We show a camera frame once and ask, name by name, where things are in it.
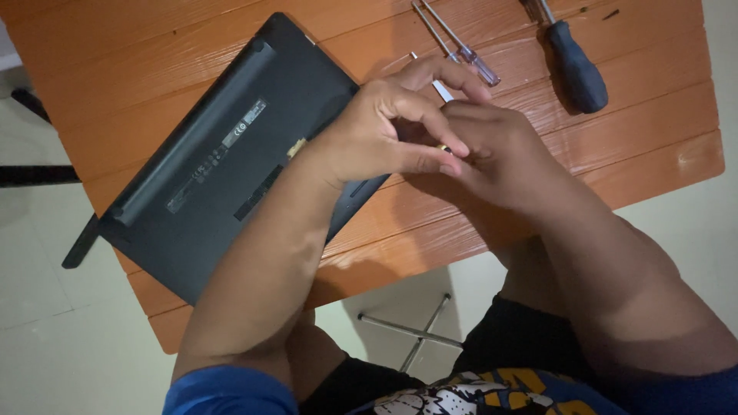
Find person's right hand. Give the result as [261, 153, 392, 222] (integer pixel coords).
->
[439, 101, 570, 224]

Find person's left hand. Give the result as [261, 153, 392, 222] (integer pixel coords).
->
[301, 56, 494, 190]

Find person's right leg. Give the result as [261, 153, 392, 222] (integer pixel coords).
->
[495, 235, 568, 319]

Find person's leg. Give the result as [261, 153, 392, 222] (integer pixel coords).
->
[285, 308, 348, 402]
[495, 235, 568, 319]

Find black shorts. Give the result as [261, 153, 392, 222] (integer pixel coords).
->
[299, 293, 597, 415]

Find black laptop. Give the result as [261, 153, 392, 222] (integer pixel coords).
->
[98, 12, 393, 306]

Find blue printed shirt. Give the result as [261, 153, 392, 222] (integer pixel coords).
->
[163, 363, 738, 415]

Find person's left leg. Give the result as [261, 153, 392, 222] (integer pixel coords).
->
[285, 308, 348, 402]

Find white handled tool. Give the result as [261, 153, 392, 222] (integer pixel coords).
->
[409, 51, 455, 104]

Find clear handled screwdriver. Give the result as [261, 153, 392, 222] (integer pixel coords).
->
[410, 1, 462, 65]
[419, 0, 502, 88]

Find dark blue handled screwdriver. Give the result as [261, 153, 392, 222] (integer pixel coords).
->
[536, 0, 610, 115]

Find black chair frame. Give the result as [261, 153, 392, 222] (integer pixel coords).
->
[0, 86, 101, 271]

